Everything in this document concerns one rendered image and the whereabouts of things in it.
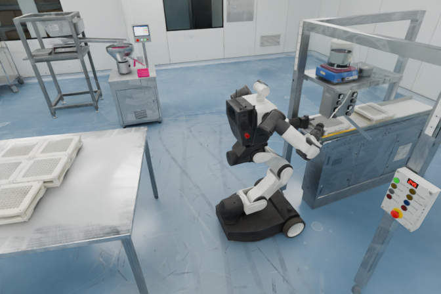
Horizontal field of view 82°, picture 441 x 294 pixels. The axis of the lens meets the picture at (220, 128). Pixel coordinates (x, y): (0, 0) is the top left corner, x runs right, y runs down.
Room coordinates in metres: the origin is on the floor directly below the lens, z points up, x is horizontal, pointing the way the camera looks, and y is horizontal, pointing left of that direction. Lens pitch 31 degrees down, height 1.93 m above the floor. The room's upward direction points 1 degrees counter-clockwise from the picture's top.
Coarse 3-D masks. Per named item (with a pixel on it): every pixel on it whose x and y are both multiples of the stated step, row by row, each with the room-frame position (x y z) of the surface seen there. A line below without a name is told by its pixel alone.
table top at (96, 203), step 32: (128, 128) 1.88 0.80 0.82; (96, 160) 1.44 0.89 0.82; (128, 160) 1.43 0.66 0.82; (64, 192) 1.13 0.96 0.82; (96, 192) 1.12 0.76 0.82; (128, 192) 1.12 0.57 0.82; (0, 224) 0.90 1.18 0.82; (32, 224) 0.90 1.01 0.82; (64, 224) 0.89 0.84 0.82; (96, 224) 0.89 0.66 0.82; (128, 224) 0.88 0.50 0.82; (0, 256) 0.73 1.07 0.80
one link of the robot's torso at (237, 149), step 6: (234, 144) 1.55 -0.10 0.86; (240, 144) 1.51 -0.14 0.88; (258, 144) 1.49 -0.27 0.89; (264, 144) 1.50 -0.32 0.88; (234, 150) 1.50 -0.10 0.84; (240, 150) 1.46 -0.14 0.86; (246, 150) 1.45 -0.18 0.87; (252, 150) 1.47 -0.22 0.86; (264, 150) 1.53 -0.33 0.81; (228, 156) 1.47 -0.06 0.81; (234, 156) 1.45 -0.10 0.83; (240, 156) 1.43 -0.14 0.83; (246, 156) 1.45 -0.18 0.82; (228, 162) 1.47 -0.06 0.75; (234, 162) 1.43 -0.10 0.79; (240, 162) 1.44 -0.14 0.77; (246, 162) 1.48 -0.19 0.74
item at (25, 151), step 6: (12, 144) 1.55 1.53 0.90; (18, 144) 1.55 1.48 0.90; (24, 144) 1.54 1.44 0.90; (30, 144) 1.54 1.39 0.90; (36, 144) 1.55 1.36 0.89; (12, 150) 1.47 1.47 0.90; (18, 150) 1.48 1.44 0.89; (24, 150) 1.47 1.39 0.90; (30, 150) 1.47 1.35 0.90; (6, 156) 1.41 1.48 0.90; (12, 156) 1.41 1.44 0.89
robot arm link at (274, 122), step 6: (270, 114) 1.35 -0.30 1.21; (276, 114) 1.32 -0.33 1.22; (264, 120) 1.33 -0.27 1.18; (270, 120) 1.30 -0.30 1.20; (276, 120) 1.30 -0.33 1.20; (282, 120) 1.31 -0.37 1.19; (270, 126) 1.28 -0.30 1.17; (276, 126) 1.28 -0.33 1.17; (282, 126) 1.28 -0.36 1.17; (288, 126) 1.28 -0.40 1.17; (276, 132) 1.30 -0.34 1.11; (282, 132) 1.26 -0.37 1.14
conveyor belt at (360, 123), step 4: (352, 116) 1.94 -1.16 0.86; (344, 120) 1.88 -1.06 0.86; (356, 120) 1.87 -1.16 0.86; (360, 120) 1.87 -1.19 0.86; (360, 124) 1.80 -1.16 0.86; (364, 124) 1.80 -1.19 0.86; (308, 128) 1.76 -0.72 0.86; (352, 128) 1.74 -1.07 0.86; (304, 132) 1.74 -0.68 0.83; (308, 132) 1.71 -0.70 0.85; (320, 140) 1.58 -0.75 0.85
